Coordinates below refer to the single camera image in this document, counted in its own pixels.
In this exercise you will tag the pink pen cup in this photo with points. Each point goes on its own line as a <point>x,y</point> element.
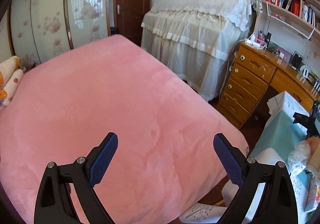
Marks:
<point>261,38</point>

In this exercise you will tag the lace covered piano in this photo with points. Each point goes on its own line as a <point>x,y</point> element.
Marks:
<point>190,39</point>

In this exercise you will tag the person's right forearm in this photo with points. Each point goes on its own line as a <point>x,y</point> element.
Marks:
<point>315,166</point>

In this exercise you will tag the white round clock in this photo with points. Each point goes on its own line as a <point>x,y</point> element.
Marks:
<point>305,71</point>

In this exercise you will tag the wooden dresser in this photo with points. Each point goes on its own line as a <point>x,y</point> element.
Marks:
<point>250,81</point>

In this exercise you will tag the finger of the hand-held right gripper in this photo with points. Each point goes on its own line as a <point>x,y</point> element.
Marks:
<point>301,117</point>

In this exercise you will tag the row of books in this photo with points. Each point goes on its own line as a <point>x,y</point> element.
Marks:
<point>295,5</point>

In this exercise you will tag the brown wooden door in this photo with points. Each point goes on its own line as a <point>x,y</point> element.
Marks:
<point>132,1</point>

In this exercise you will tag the black photo frame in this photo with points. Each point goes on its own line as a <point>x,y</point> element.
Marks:
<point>297,60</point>

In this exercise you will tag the tree print tablecloth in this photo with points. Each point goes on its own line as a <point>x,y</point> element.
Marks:
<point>280,134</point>

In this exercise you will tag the black white striped box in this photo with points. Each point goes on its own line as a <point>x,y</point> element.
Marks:
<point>316,86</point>

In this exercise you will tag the person's right hand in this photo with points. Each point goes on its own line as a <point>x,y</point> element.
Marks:
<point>315,145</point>

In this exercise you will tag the floral glass wardrobe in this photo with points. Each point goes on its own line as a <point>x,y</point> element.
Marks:
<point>50,14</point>

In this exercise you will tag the white power strip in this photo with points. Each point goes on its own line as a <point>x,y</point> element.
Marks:
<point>255,41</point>

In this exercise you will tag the clear plastic bag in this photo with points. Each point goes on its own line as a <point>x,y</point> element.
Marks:
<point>298,154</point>

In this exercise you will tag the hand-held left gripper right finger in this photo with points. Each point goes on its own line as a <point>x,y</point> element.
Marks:
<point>227,161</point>

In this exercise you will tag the green plant picture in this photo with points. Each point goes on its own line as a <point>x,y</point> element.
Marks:
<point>272,47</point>

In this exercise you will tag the floral print pillow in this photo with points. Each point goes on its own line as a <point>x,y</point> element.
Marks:
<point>10,66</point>
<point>11,89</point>

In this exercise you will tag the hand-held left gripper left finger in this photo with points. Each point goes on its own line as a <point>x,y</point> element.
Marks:
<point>105,161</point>

